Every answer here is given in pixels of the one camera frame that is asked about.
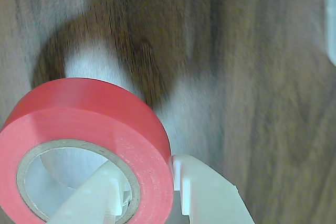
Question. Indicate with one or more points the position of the translucent plastic storage box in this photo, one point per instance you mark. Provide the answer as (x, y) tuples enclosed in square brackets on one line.
[(330, 16)]

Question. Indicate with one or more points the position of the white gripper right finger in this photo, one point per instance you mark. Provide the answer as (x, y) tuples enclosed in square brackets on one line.
[(207, 192)]

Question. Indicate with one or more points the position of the red tape roll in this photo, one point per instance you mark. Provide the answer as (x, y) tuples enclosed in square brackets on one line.
[(86, 119)]

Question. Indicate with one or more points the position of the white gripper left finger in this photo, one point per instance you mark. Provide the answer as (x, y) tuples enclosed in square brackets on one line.
[(92, 197)]

